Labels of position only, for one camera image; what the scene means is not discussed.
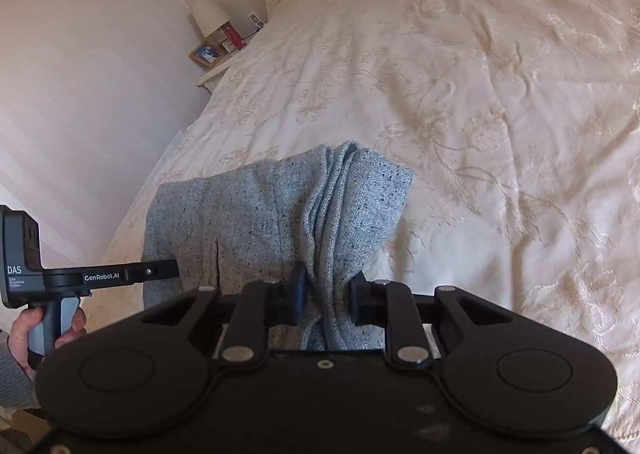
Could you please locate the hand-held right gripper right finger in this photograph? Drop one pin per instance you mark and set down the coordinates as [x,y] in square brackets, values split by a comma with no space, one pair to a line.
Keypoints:
[356,304]

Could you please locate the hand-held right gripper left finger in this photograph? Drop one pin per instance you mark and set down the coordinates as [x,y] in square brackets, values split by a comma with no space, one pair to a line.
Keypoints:
[299,296]

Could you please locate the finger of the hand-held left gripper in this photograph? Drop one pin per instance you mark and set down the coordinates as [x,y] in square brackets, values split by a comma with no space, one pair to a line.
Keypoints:
[155,270]

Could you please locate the grey speckled pants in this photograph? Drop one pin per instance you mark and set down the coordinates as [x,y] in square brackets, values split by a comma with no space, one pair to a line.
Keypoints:
[260,214]

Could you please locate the person's left forearm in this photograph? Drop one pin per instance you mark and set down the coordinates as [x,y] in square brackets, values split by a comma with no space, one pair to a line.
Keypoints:
[15,374]

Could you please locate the person's left hand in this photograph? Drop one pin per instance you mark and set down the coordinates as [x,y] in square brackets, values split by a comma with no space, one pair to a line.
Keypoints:
[25,326]

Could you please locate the cream bedside table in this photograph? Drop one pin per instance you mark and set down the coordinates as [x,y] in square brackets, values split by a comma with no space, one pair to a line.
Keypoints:
[215,76]

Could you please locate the cream embroidered bedspread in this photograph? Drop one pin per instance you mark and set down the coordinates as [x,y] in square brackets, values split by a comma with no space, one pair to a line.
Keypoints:
[475,108]

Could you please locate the cream shade table lamp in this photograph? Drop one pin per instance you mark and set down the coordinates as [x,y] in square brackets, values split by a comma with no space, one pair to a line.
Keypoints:
[207,16]

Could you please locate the wooden photo frame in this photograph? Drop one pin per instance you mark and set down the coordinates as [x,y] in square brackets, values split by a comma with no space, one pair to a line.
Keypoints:
[206,53]

